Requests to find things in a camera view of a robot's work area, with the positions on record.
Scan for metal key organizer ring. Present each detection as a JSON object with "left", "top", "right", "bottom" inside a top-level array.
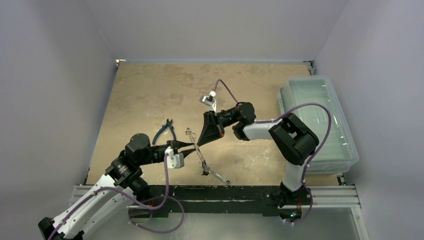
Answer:
[{"left": 184, "top": 127, "right": 213, "bottom": 176}]

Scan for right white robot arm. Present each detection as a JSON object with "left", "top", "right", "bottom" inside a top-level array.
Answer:
[{"left": 197, "top": 102, "right": 322, "bottom": 204}]

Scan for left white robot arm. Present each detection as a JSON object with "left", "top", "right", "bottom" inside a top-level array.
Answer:
[{"left": 38, "top": 133, "right": 196, "bottom": 240}]

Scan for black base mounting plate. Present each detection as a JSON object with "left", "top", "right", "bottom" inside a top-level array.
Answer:
[{"left": 116, "top": 184, "right": 314, "bottom": 219}]

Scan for silver ratchet wrench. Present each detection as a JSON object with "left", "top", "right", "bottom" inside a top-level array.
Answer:
[{"left": 209, "top": 169, "right": 231, "bottom": 186}]

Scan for clear plastic storage bin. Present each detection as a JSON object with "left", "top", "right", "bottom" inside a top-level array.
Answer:
[{"left": 278, "top": 75, "right": 359, "bottom": 174}]

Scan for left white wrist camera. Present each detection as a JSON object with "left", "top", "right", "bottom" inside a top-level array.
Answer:
[{"left": 165, "top": 147, "right": 185, "bottom": 169}]

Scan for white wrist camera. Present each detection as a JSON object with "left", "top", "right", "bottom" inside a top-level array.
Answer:
[
  {"left": 199, "top": 90, "right": 217, "bottom": 112},
  {"left": 165, "top": 147, "right": 185, "bottom": 169}
]

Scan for blue handled pliers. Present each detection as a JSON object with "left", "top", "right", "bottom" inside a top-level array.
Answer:
[{"left": 152, "top": 118, "right": 178, "bottom": 147}]

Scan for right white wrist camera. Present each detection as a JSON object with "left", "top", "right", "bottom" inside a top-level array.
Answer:
[{"left": 199, "top": 90, "right": 217, "bottom": 112}]

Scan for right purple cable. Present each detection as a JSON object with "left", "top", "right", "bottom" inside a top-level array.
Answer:
[{"left": 211, "top": 79, "right": 333, "bottom": 225}]

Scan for purple cable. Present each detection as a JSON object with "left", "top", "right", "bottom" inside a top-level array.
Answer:
[
  {"left": 46, "top": 154, "right": 185, "bottom": 240},
  {"left": 211, "top": 79, "right": 333, "bottom": 225}
]

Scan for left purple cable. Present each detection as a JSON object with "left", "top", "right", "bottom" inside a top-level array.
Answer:
[{"left": 46, "top": 154, "right": 185, "bottom": 240}]

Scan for aluminium frame rail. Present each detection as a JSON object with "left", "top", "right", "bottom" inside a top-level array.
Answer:
[{"left": 59, "top": 184, "right": 370, "bottom": 240}]

